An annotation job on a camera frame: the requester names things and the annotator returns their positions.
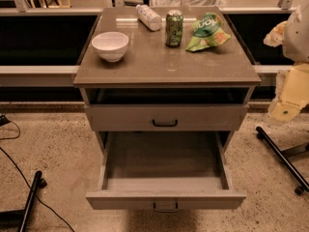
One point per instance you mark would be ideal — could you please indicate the green rice chip bag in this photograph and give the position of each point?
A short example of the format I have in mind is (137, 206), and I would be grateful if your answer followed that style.
(207, 33)

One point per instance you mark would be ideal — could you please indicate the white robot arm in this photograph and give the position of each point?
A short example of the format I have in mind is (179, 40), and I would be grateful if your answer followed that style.
(292, 86)

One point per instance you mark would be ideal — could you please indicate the grey drawer cabinet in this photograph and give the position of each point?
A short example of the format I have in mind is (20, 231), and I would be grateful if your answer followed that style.
(153, 73)

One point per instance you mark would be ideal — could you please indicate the closed grey upper drawer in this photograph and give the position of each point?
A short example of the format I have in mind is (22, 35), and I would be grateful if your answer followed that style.
(189, 117)

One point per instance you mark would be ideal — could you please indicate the open grey lower drawer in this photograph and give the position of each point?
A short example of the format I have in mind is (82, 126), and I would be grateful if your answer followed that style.
(164, 172)

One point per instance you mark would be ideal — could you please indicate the white ceramic bowl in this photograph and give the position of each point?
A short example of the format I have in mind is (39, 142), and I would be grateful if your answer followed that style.
(110, 46)

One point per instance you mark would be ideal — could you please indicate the clear plastic water bottle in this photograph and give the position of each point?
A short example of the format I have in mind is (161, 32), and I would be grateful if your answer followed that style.
(149, 17)

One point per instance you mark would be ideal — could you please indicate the green soda can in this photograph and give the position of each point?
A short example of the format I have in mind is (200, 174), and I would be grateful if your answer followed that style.
(174, 28)

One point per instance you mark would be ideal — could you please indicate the black stand leg right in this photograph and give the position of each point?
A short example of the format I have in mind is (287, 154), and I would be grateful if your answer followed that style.
(284, 156)

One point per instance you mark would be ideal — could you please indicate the black stand leg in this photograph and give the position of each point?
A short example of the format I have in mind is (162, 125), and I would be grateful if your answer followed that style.
(20, 218)
(284, 156)

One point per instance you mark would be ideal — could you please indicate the black stand leg left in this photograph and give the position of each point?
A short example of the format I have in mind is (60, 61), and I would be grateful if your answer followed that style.
(20, 218)

